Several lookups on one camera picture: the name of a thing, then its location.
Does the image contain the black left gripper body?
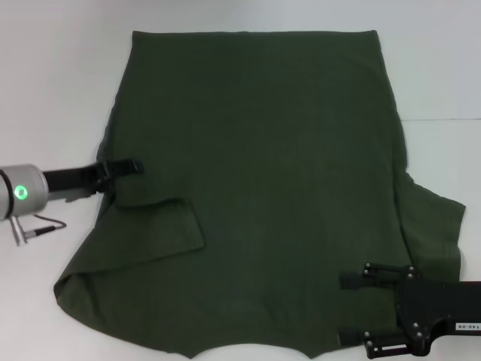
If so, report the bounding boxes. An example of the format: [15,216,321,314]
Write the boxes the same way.
[42,164,105,195]

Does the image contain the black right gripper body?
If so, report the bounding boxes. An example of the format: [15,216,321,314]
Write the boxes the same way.
[393,265,481,356]

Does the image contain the dark green t-shirt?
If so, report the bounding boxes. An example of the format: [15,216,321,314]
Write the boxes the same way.
[52,29,468,361]

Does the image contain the thin dark wrist cable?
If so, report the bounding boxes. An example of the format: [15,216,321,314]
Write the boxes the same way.
[9,214,68,246]

